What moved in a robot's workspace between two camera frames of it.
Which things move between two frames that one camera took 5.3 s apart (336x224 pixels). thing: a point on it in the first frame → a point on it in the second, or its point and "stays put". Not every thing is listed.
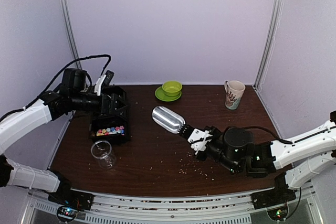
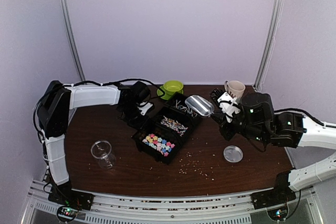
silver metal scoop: [168, 119] → [200, 105]
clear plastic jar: [101, 150] stays put
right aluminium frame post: [278, 3] stays put
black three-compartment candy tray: [115, 127] → [170, 128]
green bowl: [172, 88] stays put
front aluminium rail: [171, 210] stays put
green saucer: [160, 94] stays put
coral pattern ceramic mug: [234, 90] stays put
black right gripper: [213, 130] → [222, 114]
